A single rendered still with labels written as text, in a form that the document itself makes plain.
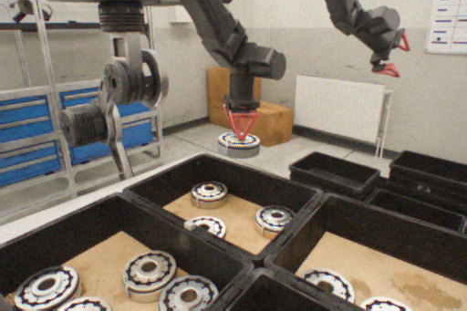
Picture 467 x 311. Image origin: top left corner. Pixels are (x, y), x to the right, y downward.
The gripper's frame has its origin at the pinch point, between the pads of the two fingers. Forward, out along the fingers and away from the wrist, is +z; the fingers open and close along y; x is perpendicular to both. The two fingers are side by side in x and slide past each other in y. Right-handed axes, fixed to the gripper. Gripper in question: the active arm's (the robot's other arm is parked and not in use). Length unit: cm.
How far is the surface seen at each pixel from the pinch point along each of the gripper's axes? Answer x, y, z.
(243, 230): -0.6, -7.6, 22.3
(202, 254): 11.4, -22.0, 16.2
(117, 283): 27.6, -18.8, 23.7
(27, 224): 63, 26, 38
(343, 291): -12.3, -32.3, 18.8
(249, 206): -4.6, 2.3, 21.9
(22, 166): 116, 143, 67
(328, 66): -163, 251, 4
